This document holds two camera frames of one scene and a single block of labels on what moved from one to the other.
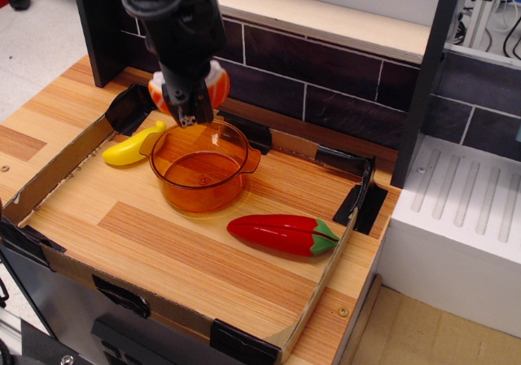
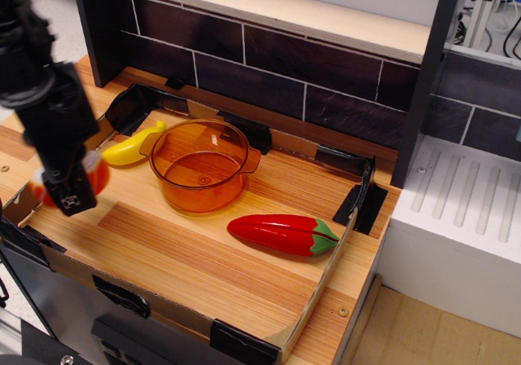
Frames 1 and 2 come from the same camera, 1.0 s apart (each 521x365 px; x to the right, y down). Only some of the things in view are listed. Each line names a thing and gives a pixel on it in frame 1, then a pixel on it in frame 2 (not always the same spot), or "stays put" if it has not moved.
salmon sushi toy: x=217 y=80 → x=98 y=169
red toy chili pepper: x=282 y=235 stays put
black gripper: x=186 y=39 → x=59 y=128
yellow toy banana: x=128 y=151 stays put
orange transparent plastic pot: x=202 y=167 stays put
